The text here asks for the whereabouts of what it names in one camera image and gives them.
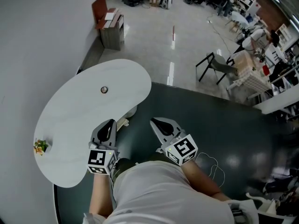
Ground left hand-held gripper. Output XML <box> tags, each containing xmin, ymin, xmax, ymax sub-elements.
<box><xmin>87</xmin><ymin>118</ymin><xmax>121</xmax><ymax>176</ymax></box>

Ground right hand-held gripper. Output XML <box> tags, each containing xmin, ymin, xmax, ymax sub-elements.
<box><xmin>149</xmin><ymin>117</ymin><xmax>199</xmax><ymax>168</ymax></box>

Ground white kidney-shaped table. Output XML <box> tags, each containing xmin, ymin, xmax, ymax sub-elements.
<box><xmin>33</xmin><ymin>58</ymin><xmax>153</xmax><ymax>189</ymax></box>

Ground person's right forearm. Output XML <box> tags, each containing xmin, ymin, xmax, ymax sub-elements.
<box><xmin>180</xmin><ymin>159</ymin><xmax>231</xmax><ymax>202</ymax></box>

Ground person's left forearm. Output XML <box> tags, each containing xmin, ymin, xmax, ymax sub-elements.
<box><xmin>88</xmin><ymin>171</ymin><xmax>115</xmax><ymax>219</ymax></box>

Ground person's green trousers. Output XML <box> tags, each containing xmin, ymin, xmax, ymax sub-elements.
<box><xmin>111</xmin><ymin>157</ymin><xmax>139</xmax><ymax>183</ymax></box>

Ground person's white shirt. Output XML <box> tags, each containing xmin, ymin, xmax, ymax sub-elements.
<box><xmin>82</xmin><ymin>161</ymin><xmax>260</xmax><ymax>224</ymax></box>

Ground small flower pot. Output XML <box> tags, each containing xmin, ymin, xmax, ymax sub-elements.
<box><xmin>33</xmin><ymin>138</ymin><xmax>50</xmax><ymax>156</ymax></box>

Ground table with cream tablecloth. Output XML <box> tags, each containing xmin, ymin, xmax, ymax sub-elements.
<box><xmin>225</xmin><ymin>49</ymin><xmax>273</xmax><ymax>100</ymax></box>

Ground white curvy-legged furniture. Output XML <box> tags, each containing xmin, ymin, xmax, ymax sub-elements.
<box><xmin>245</xmin><ymin>192</ymin><xmax>281</xmax><ymax>217</ymax></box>

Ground grey low cabinet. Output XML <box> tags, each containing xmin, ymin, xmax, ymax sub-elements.
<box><xmin>99</xmin><ymin>14</ymin><xmax>125</xmax><ymax>51</ymax></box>

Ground pale round table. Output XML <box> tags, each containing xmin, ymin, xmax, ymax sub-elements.
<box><xmin>230</xmin><ymin>10</ymin><xmax>250</xmax><ymax>30</ymax></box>

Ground red wooden board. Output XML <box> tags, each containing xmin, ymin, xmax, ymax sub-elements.
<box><xmin>91</xmin><ymin>0</ymin><xmax>108</xmax><ymax>30</ymax></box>

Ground white grey machine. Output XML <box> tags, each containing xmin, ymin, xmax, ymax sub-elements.
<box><xmin>159</xmin><ymin>0</ymin><xmax>174</xmax><ymax>10</ymax></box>

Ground white power cable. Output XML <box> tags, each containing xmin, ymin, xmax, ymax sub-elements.
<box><xmin>194</xmin><ymin>151</ymin><xmax>226</xmax><ymax>189</ymax></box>

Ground grey chair black frame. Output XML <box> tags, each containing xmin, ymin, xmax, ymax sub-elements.
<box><xmin>195</xmin><ymin>52</ymin><xmax>239</xmax><ymax>86</ymax></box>

